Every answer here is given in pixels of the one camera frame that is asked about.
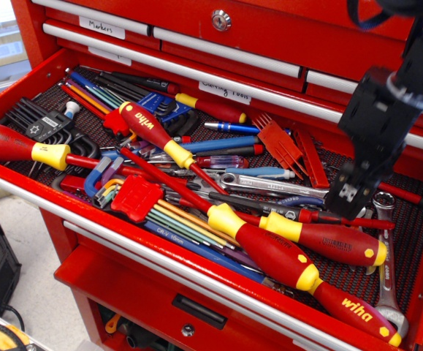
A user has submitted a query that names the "blue hex key 10mm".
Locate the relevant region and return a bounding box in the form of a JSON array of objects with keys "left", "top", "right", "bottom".
[{"left": 83, "top": 160, "right": 270, "bottom": 286}]

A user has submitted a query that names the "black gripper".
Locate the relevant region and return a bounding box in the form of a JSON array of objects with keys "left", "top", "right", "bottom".
[{"left": 325, "top": 67, "right": 420, "bottom": 219}]

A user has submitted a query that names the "blue metal precision screwdriver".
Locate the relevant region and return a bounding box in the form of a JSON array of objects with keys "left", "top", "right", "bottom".
[{"left": 204, "top": 122, "right": 259, "bottom": 135}]

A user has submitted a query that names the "red yellow wiha screwdriver centre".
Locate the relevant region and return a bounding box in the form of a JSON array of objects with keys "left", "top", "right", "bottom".
[{"left": 119, "top": 102, "right": 227, "bottom": 195}]

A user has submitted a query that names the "red plastic comb holder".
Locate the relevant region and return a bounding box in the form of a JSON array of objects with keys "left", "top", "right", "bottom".
[{"left": 252, "top": 113, "right": 308, "bottom": 179}]

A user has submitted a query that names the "red plastic strip holder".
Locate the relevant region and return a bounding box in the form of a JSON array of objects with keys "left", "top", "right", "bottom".
[{"left": 294, "top": 129, "right": 329, "bottom": 189}]

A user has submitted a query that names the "small red black screwdriver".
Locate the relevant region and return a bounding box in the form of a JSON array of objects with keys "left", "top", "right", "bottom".
[{"left": 378, "top": 182, "right": 423, "bottom": 209}]

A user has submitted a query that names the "large red yellow wiha screwdriver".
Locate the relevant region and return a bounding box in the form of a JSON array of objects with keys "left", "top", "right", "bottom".
[{"left": 120, "top": 148, "right": 402, "bottom": 347}]

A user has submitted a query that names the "black red precision screwdriver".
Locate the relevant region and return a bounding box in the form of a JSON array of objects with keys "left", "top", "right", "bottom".
[{"left": 195, "top": 144, "right": 264, "bottom": 156}]

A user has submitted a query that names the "white cutting tools label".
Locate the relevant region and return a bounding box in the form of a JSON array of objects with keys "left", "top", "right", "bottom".
[{"left": 199, "top": 81, "right": 252, "bottom": 105}]

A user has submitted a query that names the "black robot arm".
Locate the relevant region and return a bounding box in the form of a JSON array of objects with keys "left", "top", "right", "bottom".
[{"left": 325, "top": 1, "right": 423, "bottom": 220}]

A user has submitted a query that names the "silver combination wrench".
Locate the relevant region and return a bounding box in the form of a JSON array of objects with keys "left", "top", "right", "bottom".
[{"left": 373, "top": 192, "right": 409, "bottom": 339}]

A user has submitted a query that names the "open red drawer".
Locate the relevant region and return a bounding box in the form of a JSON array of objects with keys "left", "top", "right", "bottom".
[{"left": 0, "top": 47, "right": 423, "bottom": 350}]

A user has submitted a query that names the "white markers label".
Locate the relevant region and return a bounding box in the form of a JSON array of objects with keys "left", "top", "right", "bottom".
[{"left": 79, "top": 16, "right": 126, "bottom": 39}]

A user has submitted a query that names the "silver cabinet lock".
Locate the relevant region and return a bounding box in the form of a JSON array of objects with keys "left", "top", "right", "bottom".
[{"left": 211, "top": 10, "right": 232, "bottom": 31}]

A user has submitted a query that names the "clear red handle screwdriver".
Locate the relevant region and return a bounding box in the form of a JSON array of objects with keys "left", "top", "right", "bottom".
[{"left": 148, "top": 154, "right": 249, "bottom": 169}]

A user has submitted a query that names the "black red screwdriver back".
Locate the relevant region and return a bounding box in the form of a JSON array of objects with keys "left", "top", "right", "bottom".
[{"left": 99, "top": 72, "right": 180, "bottom": 94}]

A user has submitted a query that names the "red hex key holder front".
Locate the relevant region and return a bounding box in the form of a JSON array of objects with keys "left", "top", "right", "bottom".
[{"left": 111, "top": 175, "right": 164, "bottom": 223}]

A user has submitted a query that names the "red hex key holder back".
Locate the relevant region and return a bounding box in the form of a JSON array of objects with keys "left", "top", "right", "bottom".
[{"left": 103, "top": 108, "right": 131, "bottom": 139}]

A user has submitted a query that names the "red hex key holder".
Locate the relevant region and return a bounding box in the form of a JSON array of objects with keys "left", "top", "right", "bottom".
[
  {"left": 103, "top": 108, "right": 131, "bottom": 139},
  {"left": 111, "top": 175, "right": 164, "bottom": 223}
]

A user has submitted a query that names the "blue handled screwdriver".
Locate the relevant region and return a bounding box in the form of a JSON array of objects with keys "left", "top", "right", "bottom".
[{"left": 181, "top": 135, "right": 260, "bottom": 154}]

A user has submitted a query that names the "light blue handled tool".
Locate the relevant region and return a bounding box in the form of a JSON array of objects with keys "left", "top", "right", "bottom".
[{"left": 225, "top": 167, "right": 296, "bottom": 180}]

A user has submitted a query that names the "red yellow screwdriver back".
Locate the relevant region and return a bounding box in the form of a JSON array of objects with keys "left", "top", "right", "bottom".
[{"left": 175, "top": 93, "right": 247, "bottom": 124}]

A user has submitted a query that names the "red tool cabinet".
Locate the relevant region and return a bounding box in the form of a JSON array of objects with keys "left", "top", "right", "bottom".
[{"left": 9, "top": 0, "right": 423, "bottom": 351}]

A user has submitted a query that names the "silver adjustable wrench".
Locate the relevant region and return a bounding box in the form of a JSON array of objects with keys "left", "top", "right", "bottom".
[{"left": 218, "top": 173, "right": 329, "bottom": 207}]

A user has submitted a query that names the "black red drawer liner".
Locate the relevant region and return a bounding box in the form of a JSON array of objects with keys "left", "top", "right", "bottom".
[{"left": 1, "top": 85, "right": 423, "bottom": 313}]

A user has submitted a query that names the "blue hex key holder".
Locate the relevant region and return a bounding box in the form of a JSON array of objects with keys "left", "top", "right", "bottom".
[{"left": 137, "top": 92, "right": 192, "bottom": 122}]

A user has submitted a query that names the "black torx key holder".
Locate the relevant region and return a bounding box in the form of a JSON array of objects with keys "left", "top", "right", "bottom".
[{"left": 4, "top": 97, "right": 80, "bottom": 145}]

